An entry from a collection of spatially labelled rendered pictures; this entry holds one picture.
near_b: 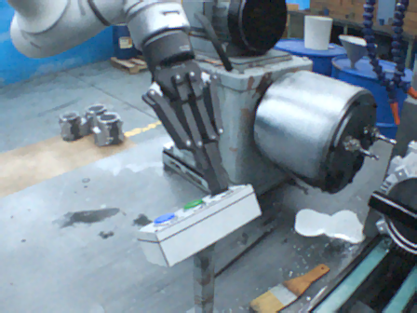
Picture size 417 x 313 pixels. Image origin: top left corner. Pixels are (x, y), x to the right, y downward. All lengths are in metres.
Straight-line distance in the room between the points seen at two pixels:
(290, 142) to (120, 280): 0.46
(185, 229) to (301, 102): 0.39
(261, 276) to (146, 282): 0.24
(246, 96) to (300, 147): 0.17
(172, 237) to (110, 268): 0.37
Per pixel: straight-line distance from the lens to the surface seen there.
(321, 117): 0.68
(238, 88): 0.76
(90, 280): 0.77
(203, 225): 0.46
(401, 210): 0.64
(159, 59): 0.49
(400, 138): 0.84
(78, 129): 2.90
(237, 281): 0.74
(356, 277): 0.64
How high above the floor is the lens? 1.37
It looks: 30 degrees down
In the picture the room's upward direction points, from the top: straight up
